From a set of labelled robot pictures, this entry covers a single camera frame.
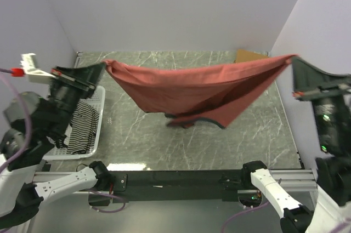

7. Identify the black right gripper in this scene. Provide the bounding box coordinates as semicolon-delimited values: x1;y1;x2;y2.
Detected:
289;51;351;147

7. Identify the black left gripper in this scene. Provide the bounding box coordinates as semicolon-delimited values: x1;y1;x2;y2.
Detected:
50;60;108;136

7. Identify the tan tank top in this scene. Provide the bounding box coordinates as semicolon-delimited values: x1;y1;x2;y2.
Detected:
234;49;268;63

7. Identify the red printed tank top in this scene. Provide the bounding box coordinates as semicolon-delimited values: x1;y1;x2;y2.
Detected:
105;55;295;129

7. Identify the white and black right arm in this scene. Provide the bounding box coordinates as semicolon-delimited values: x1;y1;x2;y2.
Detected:
241;57;350;232

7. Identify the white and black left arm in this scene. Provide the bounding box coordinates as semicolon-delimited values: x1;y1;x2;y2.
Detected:
1;63;114;232

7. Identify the black white striped tank top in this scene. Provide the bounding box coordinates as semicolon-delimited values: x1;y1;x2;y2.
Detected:
67;101;99;155

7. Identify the white plastic laundry basket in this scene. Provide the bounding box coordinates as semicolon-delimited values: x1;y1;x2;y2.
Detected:
43;86;105;161

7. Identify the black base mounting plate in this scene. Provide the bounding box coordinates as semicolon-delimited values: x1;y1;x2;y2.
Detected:
110;170;244;202

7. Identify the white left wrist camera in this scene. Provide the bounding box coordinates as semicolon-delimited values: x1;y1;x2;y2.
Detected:
10;53;61;84

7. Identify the aluminium rail frame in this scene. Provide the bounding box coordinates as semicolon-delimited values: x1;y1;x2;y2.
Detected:
33;170;317;192

